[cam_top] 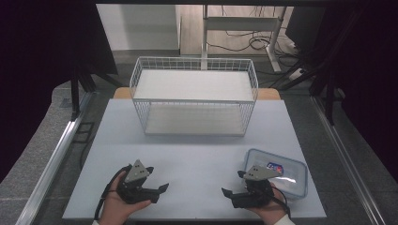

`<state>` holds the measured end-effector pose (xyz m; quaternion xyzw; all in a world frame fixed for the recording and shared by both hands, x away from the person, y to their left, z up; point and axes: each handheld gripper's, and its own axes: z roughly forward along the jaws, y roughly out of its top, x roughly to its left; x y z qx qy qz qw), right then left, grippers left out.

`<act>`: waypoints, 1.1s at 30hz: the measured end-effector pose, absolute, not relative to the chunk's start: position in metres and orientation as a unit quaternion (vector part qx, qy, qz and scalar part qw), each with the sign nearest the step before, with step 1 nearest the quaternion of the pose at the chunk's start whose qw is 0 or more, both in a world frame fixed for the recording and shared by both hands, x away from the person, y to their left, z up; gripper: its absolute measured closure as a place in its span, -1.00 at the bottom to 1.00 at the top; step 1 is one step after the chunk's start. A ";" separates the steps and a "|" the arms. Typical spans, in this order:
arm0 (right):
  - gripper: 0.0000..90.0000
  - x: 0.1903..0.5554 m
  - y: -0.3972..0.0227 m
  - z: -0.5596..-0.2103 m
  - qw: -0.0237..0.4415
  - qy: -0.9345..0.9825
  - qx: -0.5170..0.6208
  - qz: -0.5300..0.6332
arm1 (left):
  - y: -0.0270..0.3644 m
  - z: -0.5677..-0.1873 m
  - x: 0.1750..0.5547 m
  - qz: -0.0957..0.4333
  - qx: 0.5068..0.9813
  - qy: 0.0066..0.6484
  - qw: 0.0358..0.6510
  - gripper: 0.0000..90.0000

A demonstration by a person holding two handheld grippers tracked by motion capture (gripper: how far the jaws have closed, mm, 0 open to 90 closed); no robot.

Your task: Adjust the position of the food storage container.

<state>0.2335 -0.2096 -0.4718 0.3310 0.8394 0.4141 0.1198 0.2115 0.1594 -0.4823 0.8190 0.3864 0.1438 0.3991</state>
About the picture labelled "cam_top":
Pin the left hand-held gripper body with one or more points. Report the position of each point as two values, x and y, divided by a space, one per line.
135 175

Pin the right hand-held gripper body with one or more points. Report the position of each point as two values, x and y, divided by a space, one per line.
258 193

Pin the clear plastic container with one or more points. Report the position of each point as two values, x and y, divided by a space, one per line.
295 181

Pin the person's right hand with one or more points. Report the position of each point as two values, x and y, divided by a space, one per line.
273 211

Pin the person's left hand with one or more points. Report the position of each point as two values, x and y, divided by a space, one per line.
114 209

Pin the blue red label packet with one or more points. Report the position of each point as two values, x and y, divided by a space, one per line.
277 167

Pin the person's white right sleeve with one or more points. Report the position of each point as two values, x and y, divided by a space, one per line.
285 220

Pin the wooden board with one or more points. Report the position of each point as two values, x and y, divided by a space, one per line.
122 93

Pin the black metal stand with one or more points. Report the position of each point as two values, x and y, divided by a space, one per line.
325 72
76 90

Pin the white power strip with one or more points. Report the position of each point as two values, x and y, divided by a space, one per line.
297 74

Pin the white cabinet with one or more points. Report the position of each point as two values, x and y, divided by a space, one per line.
137 26

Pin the aluminium rail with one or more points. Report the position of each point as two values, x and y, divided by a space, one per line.
347 159
53 162

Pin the white metal table frame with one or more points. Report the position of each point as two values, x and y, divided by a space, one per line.
241 23

